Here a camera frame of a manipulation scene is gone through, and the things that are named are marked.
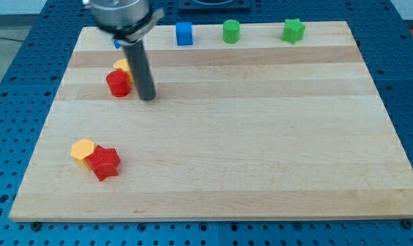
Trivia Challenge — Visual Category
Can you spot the wooden board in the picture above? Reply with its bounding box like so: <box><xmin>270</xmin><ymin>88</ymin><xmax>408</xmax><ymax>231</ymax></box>
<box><xmin>10</xmin><ymin>21</ymin><xmax>413</xmax><ymax>222</ymax></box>

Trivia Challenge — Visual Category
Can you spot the red star block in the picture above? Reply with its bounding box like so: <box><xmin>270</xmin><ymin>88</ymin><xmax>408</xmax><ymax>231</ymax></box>
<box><xmin>85</xmin><ymin>146</ymin><xmax>120</xmax><ymax>181</ymax></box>

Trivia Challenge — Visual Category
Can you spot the blue cube block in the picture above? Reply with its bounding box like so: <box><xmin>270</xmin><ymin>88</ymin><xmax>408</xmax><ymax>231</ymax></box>
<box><xmin>175</xmin><ymin>22</ymin><xmax>194</xmax><ymax>46</ymax></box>

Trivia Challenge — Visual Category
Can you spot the green star block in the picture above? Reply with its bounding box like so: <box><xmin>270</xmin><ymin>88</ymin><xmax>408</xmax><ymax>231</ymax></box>
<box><xmin>282</xmin><ymin>18</ymin><xmax>306</xmax><ymax>44</ymax></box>

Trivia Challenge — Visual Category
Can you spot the yellow heart block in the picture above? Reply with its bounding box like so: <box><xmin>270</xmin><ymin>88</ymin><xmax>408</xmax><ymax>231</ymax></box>
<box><xmin>113</xmin><ymin>58</ymin><xmax>135</xmax><ymax>84</ymax></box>

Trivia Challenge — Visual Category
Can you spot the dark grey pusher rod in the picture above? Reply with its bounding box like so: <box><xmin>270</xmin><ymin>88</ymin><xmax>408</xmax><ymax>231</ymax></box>
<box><xmin>122</xmin><ymin>40</ymin><xmax>156</xmax><ymax>101</ymax></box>

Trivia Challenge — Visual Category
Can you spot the red cylinder block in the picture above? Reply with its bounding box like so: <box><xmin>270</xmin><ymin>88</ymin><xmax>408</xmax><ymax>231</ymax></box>
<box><xmin>106</xmin><ymin>70</ymin><xmax>131</xmax><ymax>97</ymax></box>

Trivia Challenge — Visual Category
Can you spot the yellow hexagon block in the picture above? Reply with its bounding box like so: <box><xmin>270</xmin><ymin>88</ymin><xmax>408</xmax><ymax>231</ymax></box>
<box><xmin>70</xmin><ymin>139</ymin><xmax>96</xmax><ymax>170</ymax></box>

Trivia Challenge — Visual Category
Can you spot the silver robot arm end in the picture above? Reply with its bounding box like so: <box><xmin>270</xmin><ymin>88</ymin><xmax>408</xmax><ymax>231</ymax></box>
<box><xmin>82</xmin><ymin>0</ymin><xmax>165</xmax><ymax>45</ymax></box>

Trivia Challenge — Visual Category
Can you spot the green cylinder block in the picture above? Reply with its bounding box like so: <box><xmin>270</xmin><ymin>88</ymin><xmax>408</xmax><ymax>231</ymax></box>
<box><xmin>222</xmin><ymin>19</ymin><xmax>240</xmax><ymax>44</ymax></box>

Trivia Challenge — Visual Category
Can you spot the small blue block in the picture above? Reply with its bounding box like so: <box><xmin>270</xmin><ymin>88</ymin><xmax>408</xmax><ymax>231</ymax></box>
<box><xmin>114</xmin><ymin>40</ymin><xmax>122</xmax><ymax>49</ymax></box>

